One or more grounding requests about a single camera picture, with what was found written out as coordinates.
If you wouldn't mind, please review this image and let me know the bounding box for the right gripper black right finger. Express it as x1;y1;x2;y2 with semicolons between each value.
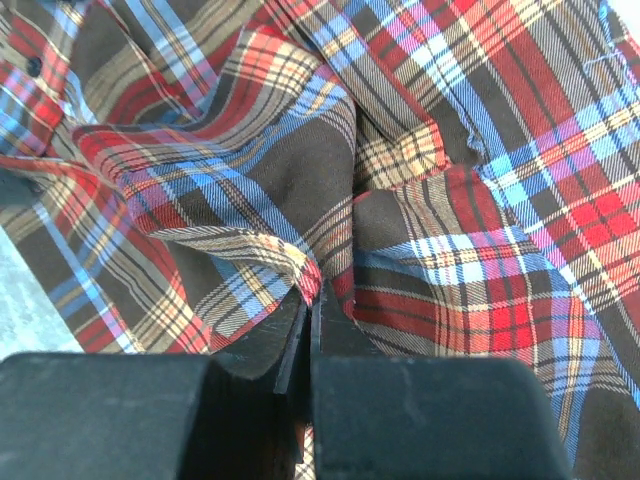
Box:
310;285;571;479

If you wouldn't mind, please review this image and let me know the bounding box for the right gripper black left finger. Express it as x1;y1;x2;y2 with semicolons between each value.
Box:
1;293;307;479

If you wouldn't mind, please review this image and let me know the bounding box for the red plaid long sleeve shirt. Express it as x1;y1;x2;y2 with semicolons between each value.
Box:
1;1;639;479

